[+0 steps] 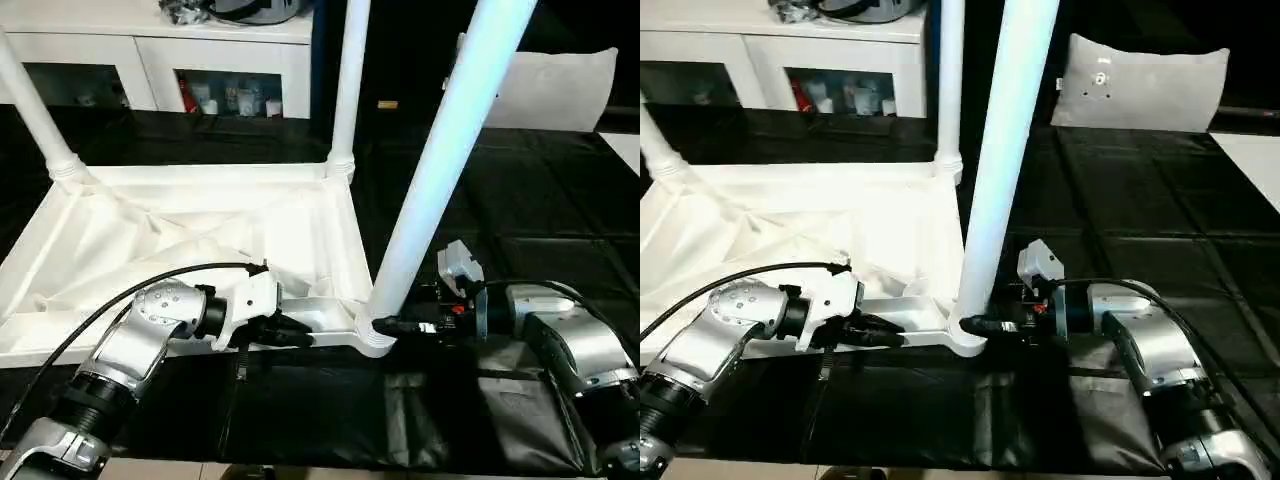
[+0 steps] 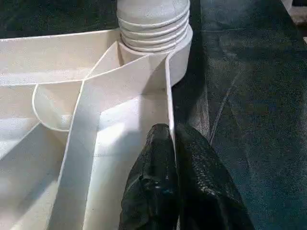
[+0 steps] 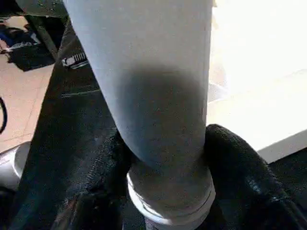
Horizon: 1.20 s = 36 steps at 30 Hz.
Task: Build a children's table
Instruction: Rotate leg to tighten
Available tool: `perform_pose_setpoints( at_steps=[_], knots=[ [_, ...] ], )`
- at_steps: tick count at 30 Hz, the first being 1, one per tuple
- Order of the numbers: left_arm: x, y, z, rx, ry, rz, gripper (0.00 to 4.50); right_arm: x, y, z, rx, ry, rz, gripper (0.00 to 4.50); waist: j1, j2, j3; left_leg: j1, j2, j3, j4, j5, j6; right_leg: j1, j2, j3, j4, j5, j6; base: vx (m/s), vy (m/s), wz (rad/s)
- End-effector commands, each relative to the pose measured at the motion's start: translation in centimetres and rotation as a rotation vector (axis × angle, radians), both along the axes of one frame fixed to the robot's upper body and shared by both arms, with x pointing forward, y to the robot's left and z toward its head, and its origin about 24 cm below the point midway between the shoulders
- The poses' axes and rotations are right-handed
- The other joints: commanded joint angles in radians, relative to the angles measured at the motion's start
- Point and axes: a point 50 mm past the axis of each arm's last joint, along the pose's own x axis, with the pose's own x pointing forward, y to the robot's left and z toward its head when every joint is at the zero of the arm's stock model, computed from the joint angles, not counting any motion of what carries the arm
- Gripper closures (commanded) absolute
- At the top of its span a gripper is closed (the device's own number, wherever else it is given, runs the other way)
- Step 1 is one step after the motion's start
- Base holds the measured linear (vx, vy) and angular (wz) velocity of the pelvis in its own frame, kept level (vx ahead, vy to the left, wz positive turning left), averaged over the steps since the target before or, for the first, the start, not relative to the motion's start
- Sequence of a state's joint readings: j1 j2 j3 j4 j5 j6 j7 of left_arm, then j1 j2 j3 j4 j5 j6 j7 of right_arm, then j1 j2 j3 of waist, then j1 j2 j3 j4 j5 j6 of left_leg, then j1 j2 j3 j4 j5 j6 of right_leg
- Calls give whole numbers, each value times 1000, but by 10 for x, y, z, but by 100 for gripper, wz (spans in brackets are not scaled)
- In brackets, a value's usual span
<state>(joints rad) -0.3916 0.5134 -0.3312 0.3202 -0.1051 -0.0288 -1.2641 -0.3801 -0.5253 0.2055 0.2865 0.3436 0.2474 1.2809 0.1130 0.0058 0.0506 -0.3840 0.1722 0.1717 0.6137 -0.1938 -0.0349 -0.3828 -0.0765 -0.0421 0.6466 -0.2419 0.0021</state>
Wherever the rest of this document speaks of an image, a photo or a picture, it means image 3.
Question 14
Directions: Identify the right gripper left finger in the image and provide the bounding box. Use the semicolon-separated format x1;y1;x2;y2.
53;127;137;230

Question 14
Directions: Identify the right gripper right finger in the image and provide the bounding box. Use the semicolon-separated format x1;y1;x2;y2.
197;123;307;230

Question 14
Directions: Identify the white plastic table top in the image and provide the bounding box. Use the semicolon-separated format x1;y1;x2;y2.
126;0;307;227

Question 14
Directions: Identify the white plastic table leg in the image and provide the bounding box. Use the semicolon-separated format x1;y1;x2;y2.
62;0;215;214

